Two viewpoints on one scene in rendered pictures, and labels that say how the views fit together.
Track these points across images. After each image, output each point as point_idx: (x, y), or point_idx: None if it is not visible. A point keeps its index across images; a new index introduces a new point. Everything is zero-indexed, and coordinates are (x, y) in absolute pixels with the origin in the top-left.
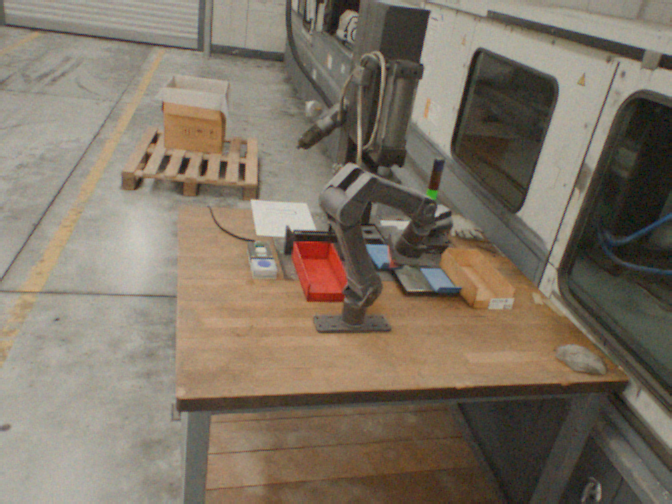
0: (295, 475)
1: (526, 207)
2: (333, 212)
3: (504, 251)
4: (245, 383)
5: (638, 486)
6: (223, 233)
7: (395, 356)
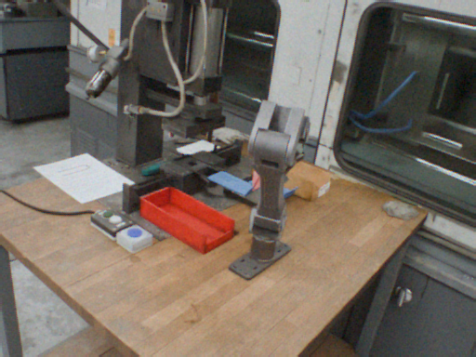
0: None
1: None
2: (278, 156)
3: None
4: None
5: (447, 279)
6: (47, 215)
7: (319, 270)
